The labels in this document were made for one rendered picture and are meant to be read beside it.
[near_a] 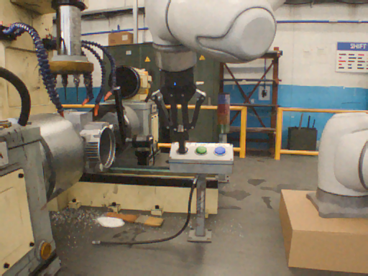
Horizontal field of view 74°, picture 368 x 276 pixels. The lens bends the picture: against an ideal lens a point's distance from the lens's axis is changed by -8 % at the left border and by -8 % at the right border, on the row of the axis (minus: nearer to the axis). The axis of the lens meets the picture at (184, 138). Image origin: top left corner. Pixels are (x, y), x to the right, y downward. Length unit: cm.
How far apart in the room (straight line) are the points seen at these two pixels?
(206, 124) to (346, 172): 333
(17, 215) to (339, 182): 75
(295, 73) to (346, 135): 512
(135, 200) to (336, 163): 66
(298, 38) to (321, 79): 95
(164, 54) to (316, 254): 58
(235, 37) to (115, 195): 78
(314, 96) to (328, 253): 528
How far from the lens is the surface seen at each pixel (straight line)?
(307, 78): 588
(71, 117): 103
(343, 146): 76
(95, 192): 104
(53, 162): 70
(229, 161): 69
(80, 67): 101
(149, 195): 97
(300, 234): 70
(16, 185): 56
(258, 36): 37
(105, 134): 111
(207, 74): 394
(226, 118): 122
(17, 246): 59
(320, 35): 602
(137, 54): 431
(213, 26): 36
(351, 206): 81
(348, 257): 76
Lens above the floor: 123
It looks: 10 degrees down
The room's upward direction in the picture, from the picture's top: straight up
